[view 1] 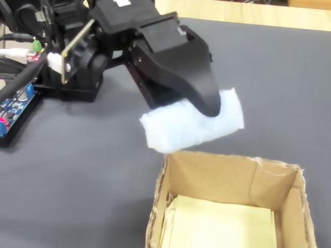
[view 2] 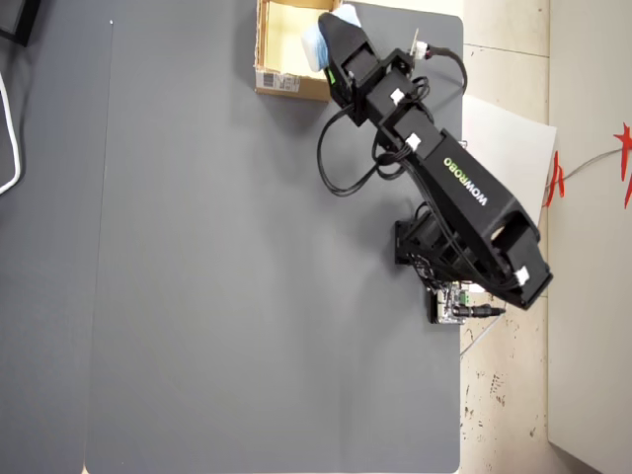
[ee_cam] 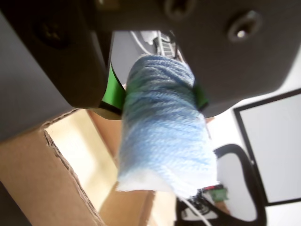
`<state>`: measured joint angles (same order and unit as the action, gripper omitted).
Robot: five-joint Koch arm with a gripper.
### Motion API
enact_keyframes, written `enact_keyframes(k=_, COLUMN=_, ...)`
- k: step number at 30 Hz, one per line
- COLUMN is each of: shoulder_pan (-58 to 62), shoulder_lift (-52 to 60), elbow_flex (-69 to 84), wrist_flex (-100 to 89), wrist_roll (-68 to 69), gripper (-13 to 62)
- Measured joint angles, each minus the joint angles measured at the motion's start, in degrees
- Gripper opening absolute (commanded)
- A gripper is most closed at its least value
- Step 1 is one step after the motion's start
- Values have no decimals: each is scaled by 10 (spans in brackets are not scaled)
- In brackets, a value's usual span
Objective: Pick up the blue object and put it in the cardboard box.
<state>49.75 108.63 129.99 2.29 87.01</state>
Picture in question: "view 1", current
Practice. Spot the yellow paper sheet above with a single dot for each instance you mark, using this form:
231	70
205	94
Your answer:
219	224

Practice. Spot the white block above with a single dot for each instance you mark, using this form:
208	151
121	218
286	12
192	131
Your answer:
181	129

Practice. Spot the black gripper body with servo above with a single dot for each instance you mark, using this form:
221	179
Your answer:
134	18

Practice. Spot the blue controller circuit board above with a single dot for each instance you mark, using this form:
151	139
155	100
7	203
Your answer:
15	106

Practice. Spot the grey textured mat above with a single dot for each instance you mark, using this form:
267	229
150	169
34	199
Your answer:
77	180

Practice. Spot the camera circuit board with lens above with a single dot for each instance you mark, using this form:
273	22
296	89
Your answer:
69	67

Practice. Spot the open cardboard box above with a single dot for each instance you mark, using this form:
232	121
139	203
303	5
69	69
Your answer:
219	175

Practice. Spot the green terminal connector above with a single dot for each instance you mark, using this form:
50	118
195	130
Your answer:
36	45

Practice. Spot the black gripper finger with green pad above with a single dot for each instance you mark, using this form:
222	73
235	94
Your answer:
196	77
147	87

